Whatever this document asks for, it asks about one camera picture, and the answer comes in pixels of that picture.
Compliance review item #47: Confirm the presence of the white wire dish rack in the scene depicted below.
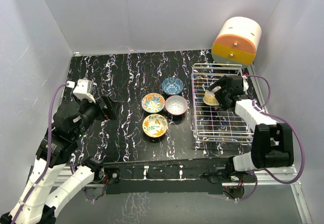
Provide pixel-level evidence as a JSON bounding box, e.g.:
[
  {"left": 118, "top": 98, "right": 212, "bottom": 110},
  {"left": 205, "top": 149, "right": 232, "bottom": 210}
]
[{"left": 191, "top": 63, "right": 253, "bottom": 145}]

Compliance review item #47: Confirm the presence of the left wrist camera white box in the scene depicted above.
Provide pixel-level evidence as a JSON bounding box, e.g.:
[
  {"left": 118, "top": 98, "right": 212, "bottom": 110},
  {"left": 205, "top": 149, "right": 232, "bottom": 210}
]
[{"left": 73, "top": 79, "right": 96, "bottom": 103}]

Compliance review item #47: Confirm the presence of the pink yellow drawer cabinet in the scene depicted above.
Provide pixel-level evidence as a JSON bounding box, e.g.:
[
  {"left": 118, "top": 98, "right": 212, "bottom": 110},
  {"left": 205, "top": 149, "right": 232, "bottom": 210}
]
[{"left": 211, "top": 17, "right": 262, "bottom": 68}]

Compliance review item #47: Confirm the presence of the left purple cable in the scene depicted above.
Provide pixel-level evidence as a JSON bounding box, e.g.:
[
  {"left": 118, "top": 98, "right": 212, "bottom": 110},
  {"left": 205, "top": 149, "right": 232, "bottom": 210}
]
[{"left": 9, "top": 81, "right": 75, "bottom": 224}]

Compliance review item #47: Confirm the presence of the orange blue floral bowl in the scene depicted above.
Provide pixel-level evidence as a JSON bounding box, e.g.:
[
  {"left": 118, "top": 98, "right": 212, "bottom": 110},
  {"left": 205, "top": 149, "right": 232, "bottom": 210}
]
[{"left": 141, "top": 93, "right": 165, "bottom": 114}]

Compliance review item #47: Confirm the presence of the aluminium frame rail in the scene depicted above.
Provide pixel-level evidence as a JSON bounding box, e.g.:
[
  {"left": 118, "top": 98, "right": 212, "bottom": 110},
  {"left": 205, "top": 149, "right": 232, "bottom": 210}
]
[{"left": 50, "top": 64, "right": 313, "bottom": 224}]

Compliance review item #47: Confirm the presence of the blue patterned bowl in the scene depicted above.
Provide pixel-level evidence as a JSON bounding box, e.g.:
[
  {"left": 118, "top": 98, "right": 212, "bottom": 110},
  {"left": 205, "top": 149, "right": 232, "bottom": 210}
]
[{"left": 161, "top": 77, "right": 184, "bottom": 96}]

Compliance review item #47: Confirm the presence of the red rimmed grey bowl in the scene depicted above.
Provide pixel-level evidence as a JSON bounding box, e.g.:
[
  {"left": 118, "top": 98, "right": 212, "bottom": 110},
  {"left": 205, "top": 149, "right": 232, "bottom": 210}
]
[{"left": 165, "top": 95, "right": 188, "bottom": 116}]

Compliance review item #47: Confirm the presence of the orange green leaf bowl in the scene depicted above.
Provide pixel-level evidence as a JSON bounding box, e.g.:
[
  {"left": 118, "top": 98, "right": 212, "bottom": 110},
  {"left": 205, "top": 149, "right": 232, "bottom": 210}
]
[{"left": 142, "top": 114, "right": 168, "bottom": 138}]

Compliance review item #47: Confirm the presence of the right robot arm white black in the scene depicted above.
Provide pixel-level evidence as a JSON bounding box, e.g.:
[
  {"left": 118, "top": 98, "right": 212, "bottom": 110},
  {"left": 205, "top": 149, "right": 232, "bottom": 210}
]
[{"left": 204, "top": 75, "right": 294, "bottom": 182}]

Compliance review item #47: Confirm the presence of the yellow dotted bowl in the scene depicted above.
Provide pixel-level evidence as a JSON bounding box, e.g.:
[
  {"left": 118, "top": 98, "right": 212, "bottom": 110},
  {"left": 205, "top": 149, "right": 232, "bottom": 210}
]
[{"left": 203, "top": 86, "right": 220, "bottom": 106}]

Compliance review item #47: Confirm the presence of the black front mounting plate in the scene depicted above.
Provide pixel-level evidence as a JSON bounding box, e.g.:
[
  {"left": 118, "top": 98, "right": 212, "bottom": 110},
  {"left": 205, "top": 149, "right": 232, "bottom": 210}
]
[{"left": 104, "top": 157, "right": 242, "bottom": 195}]

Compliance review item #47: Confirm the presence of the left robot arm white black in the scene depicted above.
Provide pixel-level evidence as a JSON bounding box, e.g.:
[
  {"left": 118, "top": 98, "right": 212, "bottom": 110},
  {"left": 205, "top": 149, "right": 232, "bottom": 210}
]
[{"left": 1, "top": 95, "right": 121, "bottom": 223}]

